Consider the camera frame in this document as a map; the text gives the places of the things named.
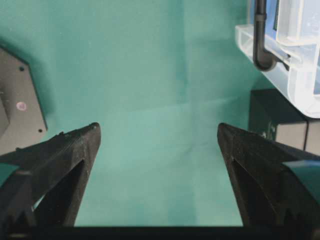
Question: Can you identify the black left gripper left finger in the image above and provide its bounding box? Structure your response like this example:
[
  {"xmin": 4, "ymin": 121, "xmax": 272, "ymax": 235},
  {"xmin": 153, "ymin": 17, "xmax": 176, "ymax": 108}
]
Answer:
[{"xmin": 0, "ymin": 122, "xmax": 101, "ymax": 228}]

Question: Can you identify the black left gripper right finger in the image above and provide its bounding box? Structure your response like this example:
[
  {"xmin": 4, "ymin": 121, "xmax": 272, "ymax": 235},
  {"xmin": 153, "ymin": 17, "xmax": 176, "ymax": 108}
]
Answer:
[{"xmin": 217, "ymin": 123, "xmax": 320, "ymax": 228}]

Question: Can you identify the black RealSense box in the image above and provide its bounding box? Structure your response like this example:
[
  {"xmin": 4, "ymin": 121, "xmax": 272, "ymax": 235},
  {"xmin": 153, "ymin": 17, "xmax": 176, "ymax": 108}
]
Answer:
[{"xmin": 248, "ymin": 89, "xmax": 320, "ymax": 155}]

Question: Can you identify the clear plastic storage case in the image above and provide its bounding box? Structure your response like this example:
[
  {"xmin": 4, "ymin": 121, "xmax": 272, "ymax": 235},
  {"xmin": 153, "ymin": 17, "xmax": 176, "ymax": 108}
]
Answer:
[{"xmin": 235, "ymin": 0, "xmax": 320, "ymax": 119}]

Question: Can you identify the green table cloth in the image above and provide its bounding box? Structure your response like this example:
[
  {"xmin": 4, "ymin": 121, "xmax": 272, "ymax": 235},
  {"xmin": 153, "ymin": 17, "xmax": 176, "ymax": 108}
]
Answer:
[{"xmin": 0, "ymin": 0, "xmax": 320, "ymax": 228}]

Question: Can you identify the blue cloth liner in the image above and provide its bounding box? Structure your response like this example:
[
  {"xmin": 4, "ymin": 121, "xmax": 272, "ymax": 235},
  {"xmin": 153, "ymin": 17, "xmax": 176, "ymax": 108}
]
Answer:
[{"xmin": 265, "ymin": 0, "xmax": 280, "ymax": 40}]

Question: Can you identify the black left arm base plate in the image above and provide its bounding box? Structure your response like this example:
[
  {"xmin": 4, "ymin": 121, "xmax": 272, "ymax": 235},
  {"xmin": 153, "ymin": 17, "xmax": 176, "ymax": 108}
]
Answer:
[{"xmin": 0, "ymin": 47, "xmax": 48, "ymax": 154}]

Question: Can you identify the black cable on case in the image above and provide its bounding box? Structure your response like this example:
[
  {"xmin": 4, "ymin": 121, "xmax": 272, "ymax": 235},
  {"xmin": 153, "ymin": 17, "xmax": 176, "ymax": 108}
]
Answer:
[{"xmin": 252, "ymin": 0, "xmax": 291, "ymax": 72}]

